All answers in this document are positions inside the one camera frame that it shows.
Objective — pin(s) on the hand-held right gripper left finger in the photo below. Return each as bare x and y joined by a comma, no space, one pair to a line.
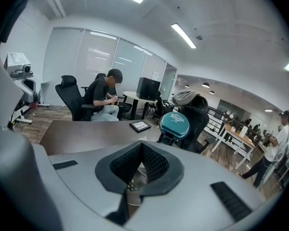
86,172

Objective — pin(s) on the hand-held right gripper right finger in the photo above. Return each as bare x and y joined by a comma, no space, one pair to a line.
195,196

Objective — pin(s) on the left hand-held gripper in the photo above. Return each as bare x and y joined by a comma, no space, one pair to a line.
19,65

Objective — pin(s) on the white desk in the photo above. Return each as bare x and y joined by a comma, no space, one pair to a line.
22,121

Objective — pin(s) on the dark brown table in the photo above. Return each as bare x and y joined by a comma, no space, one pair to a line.
86,136

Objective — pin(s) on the white window blinds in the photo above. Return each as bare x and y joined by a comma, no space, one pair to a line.
69,61

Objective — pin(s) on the light wooden desk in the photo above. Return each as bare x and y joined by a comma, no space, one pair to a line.
236,133

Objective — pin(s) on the white box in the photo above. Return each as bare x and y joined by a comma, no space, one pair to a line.
243,131

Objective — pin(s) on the round light wooden table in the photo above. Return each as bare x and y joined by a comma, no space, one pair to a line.
135,95

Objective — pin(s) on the grey jacket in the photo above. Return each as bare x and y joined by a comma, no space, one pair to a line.
183,97

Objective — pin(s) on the black box appliance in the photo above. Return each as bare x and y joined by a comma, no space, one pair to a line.
148,88

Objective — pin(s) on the white paper notice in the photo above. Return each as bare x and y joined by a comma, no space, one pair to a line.
156,75

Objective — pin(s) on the ceiling smoke detector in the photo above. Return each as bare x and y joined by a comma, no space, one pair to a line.
199,37

